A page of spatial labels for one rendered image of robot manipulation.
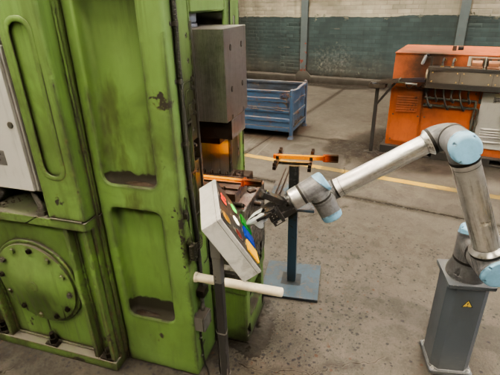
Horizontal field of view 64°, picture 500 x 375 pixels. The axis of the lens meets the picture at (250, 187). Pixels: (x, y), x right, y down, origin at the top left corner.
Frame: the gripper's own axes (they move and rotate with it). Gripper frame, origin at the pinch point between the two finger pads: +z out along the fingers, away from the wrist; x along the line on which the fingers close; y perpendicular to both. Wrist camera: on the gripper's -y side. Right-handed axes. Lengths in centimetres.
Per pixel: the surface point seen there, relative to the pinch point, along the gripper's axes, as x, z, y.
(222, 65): 31, -25, -54
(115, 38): 29, 5, -86
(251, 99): 432, -30, 72
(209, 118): 35, -7, -37
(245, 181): 45.3, -2.7, 4.2
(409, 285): 65, -55, 150
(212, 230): -27.0, 6.9, -19.5
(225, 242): -27.0, 6.1, -12.5
